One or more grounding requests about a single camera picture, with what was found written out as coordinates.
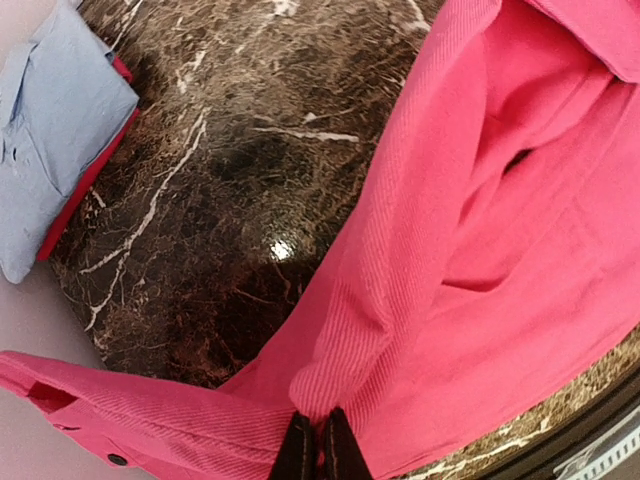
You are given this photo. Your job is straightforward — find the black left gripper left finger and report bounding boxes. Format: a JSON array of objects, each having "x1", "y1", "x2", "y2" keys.
[{"x1": 269, "y1": 412, "x2": 316, "y2": 480}]

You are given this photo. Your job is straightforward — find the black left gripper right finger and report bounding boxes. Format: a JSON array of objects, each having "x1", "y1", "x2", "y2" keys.
[{"x1": 323, "y1": 407, "x2": 373, "y2": 480}]

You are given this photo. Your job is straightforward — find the pink trousers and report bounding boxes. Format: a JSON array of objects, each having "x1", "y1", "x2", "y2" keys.
[{"x1": 1, "y1": 1, "x2": 639, "y2": 479}]

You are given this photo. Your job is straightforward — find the folded red garment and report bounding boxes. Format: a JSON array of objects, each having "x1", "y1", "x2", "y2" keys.
[{"x1": 35, "y1": 54, "x2": 141, "y2": 263}]

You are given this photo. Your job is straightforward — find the folded light blue shirt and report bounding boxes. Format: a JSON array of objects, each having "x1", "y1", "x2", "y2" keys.
[{"x1": 1, "y1": 1, "x2": 139, "y2": 284}]

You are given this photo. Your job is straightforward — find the black front rail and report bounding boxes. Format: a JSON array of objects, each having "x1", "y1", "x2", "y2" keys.
[{"x1": 475, "y1": 367, "x2": 639, "y2": 479}]

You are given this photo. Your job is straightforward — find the white slotted cable duct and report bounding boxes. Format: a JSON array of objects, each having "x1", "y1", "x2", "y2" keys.
[{"x1": 554, "y1": 433, "x2": 639, "y2": 480}]

